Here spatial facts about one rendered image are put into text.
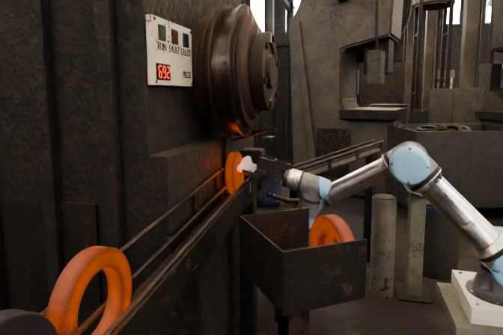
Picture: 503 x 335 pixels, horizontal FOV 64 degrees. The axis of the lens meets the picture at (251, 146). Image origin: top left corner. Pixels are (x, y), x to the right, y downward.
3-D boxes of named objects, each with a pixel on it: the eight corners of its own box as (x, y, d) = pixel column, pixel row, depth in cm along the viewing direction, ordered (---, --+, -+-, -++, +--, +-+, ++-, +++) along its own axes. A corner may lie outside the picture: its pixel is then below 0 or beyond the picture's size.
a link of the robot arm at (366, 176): (417, 131, 145) (303, 189, 164) (417, 135, 135) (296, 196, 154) (433, 159, 144) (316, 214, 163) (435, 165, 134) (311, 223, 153)
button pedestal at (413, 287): (398, 303, 200) (404, 181, 192) (394, 281, 223) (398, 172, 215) (433, 306, 196) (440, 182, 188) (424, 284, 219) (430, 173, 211)
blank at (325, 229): (334, 209, 89) (347, 208, 91) (304, 222, 103) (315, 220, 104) (352, 282, 85) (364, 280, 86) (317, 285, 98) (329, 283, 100)
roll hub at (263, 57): (248, 112, 134) (248, 25, 130) (266, 109, 161) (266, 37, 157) (265, 112, 133) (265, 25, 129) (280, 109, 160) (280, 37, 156)
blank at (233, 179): (230, 202, 150) (239, 203, 149) (221, 173, 140) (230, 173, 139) (238, 172, 161) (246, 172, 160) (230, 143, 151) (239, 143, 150)
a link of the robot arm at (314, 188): (325, 206, 139) (331, 183, 137) (295, 196, 142) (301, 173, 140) (327, 199, 147) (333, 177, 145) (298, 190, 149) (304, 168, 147)
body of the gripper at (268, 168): (262, 153, 150) (293, 162, 148) (256, 175, 152) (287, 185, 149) (257, 156, 143) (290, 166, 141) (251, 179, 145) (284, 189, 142)
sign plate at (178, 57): (147, 84, 106) (144, 14, 104) (186, 87, 131) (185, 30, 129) (155, 84, 105) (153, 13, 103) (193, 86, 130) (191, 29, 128)
